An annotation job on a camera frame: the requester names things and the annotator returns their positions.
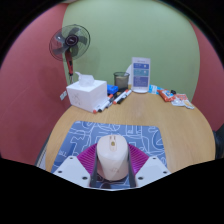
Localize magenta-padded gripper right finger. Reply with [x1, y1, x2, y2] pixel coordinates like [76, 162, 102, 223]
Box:
[128, 143, 172, 188]

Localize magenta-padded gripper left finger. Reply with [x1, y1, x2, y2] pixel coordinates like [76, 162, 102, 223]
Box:
[52, 143, 99, 188]

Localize beige computer mouse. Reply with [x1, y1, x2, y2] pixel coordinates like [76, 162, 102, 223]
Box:
[96, 134, 130, 179]

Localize blue patterned mouse pad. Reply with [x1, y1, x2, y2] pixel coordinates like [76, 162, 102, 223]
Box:
[50, 120, 169, 191]

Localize black whiteboard marker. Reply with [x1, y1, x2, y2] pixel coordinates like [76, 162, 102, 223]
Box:
[97, 96, 118, 112]
[116, 90, 133, 105]
[92, 94, 114, 115]
[112, 88, 130, 106]

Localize white snack packets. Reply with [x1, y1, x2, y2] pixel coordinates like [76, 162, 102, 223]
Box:
[171, 93, 196, 110]

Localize orange snack packet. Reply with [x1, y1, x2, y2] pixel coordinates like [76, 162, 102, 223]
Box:
[157, 88, 176, 103]

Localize white tissue box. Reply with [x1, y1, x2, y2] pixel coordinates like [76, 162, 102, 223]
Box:
[65, 71, 109, 113]

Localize light blue packet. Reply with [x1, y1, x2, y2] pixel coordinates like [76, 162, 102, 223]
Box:
[148, 84, 163, 95]

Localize small blue box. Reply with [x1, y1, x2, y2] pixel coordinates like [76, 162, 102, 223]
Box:
[107, 84, 120, 96]

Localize dark glass cup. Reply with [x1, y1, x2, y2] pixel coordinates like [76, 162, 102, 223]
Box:
[113, 71, 131, 92]

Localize blue and white sign stand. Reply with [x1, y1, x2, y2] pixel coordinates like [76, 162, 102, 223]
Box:
[130, 56, 151, 94]

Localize standing fan with red pole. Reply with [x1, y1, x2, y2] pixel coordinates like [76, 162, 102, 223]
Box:
[48, 23, 92, 84]

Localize white wall socket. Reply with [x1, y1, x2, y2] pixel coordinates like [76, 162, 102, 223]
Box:
[59, 90, 69, 101]

